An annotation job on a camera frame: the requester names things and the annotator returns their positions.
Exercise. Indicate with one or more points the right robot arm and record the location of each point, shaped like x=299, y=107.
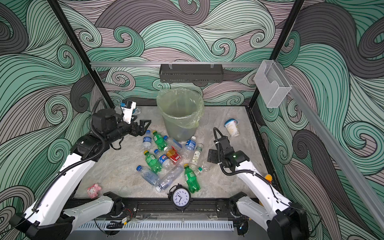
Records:
x=282, y=219

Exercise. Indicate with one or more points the red yellow label bottle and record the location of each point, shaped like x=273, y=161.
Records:
x=173, y=155

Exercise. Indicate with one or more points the pink plush toy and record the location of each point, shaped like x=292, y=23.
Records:
x=93, y=191

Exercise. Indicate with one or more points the white yogurt cup blue lid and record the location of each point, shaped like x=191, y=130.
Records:
x=232, y=127

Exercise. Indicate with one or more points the aluminium wall rail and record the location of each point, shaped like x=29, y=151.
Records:
x=151, y=64

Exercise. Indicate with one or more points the clear bottle white cap blue label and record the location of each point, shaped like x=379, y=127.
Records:
x=189, y=148

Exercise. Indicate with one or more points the clear bottle blue label upright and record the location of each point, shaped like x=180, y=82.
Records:
x=147, y=141

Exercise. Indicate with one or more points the black wall shelf tray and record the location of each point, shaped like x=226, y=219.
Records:
x=191, y=73

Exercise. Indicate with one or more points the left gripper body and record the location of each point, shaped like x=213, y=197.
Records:
x=123, y=129

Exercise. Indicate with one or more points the green sprite bottle front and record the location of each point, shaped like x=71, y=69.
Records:
x=191, y=179

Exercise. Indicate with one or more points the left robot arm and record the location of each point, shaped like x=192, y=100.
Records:
x=47, y=218

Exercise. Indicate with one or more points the clear water bottle blue cap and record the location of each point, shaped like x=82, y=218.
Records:
x=148, y=175

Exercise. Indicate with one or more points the yellow plush toy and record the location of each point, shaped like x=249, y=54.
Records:
x=269, y=178

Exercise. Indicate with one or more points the clear acrylic wall holder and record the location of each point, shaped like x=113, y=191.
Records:
x=272, y=81

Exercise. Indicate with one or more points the large clear bottle white cap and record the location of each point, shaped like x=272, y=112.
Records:
x=169, y=178

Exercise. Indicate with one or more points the mesh bin with green liner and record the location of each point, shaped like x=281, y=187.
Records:
x=181, y=109

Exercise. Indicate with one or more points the black alarm clock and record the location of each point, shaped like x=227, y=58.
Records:
x=180, y=197

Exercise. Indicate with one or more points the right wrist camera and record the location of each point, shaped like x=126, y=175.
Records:
x=224, y=143

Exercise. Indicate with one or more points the clear crushed bottle green cap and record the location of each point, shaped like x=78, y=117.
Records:
x=202, y=170

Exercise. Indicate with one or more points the clear bottle blue cap slanted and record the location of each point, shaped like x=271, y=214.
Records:
x=173, y=143

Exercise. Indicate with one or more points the green sprite bottle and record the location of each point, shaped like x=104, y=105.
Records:
x=191, y=179
x=152, y=162
x=159, y=141

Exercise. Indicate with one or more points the pepsi label clear bottle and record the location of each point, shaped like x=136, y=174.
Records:
x=163, y=159

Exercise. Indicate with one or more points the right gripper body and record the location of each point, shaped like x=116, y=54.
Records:
x=216, y=157

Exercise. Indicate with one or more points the white slotted cable duct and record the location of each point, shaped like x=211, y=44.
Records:
x=182, y=225

